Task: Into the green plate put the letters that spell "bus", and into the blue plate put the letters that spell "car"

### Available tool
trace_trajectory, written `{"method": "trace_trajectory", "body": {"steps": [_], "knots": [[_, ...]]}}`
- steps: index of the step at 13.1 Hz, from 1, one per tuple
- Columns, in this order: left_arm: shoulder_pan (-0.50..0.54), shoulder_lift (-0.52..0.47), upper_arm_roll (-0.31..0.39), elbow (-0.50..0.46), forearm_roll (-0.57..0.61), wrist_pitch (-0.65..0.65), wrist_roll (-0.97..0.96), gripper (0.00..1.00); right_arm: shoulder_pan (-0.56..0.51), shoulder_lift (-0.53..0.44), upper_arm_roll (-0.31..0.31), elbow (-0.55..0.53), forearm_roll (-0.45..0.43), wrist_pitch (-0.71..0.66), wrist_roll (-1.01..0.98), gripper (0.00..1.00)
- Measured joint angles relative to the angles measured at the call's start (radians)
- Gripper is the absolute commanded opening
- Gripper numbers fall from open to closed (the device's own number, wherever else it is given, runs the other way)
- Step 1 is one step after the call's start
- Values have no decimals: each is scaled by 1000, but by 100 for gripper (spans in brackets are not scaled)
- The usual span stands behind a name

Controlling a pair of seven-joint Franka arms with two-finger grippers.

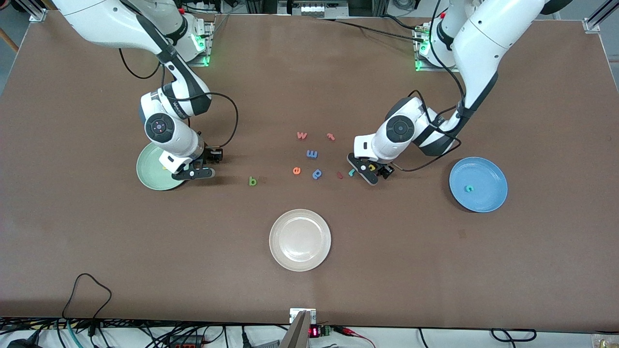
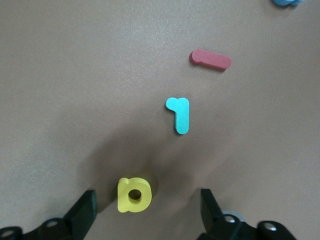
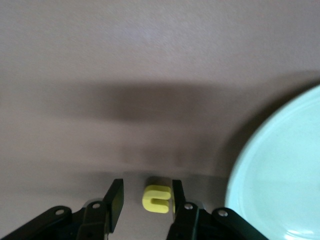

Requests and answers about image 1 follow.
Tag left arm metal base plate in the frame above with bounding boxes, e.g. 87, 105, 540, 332
413, 24, 459, 73

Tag blue plate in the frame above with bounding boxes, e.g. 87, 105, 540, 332
449, 157, 509, 213

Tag red clip lead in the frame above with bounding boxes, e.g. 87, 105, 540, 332
334, 326, 378, 348

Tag black cable across table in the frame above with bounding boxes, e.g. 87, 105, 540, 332
317, 17, 426, 43

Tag green plate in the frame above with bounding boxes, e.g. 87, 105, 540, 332
136, 143, 192, 191

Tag aluminium frame profile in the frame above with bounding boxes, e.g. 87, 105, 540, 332
12, 0, 48, 23
583, 0, 619, 33

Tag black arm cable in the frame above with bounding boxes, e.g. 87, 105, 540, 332
118, 48, 238, 148
394, 0, 465, 173

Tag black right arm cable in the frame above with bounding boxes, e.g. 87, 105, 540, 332
118, 48, 238, 148

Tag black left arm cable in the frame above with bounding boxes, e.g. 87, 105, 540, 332
394, 0, 465, 173

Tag black coiled cable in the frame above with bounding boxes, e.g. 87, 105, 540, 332
491, 329, 537, 342

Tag white plate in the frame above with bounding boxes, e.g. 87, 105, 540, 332
269, 209, 332, 272

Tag brown wooden stick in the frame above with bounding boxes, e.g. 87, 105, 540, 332
0, 28, 19, 53

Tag black looped table cable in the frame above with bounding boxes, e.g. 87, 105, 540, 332
62, 273, 113, 336

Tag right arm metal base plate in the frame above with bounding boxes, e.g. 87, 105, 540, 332
186, 19, 215, 67

